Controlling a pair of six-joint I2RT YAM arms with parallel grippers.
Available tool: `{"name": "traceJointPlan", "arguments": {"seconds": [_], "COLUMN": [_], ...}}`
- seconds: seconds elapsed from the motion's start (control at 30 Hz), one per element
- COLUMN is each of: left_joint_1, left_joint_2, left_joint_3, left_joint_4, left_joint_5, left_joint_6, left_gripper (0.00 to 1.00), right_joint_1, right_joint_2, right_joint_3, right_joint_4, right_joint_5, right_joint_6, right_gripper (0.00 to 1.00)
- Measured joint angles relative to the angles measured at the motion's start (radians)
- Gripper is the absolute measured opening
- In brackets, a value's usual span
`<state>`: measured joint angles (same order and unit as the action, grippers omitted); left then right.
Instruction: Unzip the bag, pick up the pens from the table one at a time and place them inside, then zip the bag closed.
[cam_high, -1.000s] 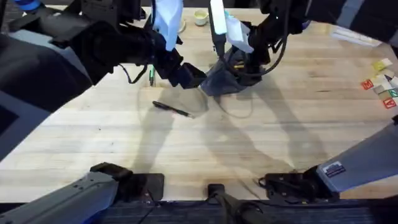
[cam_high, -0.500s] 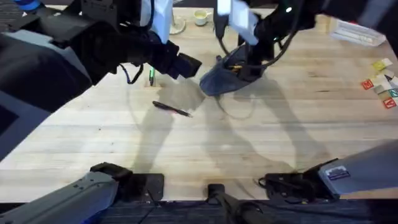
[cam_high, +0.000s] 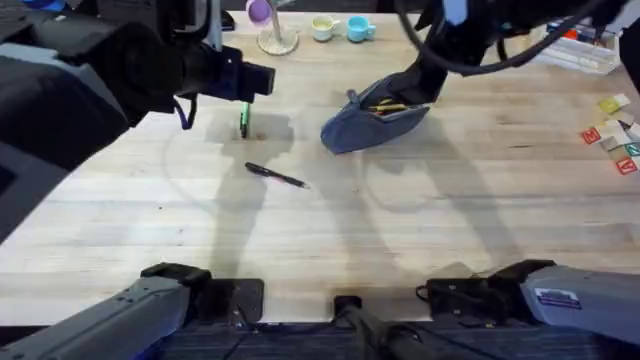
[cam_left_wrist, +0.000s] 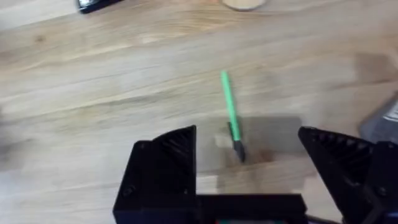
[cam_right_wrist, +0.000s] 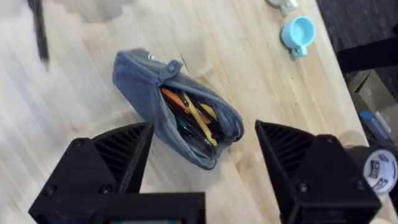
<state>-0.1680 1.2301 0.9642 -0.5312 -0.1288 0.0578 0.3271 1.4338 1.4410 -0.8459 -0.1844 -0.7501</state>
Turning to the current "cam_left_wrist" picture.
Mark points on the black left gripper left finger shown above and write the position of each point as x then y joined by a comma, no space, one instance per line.
161,174

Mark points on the black flat object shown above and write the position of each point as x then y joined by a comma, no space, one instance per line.
96,4

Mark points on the grey soft zip bag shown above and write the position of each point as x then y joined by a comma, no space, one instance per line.
382,124

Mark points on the round wooden disc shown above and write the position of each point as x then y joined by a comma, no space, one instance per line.
244,3

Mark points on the green pen with black tip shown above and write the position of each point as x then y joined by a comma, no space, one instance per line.
231,115

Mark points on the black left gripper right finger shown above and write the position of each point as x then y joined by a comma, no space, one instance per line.
351,174

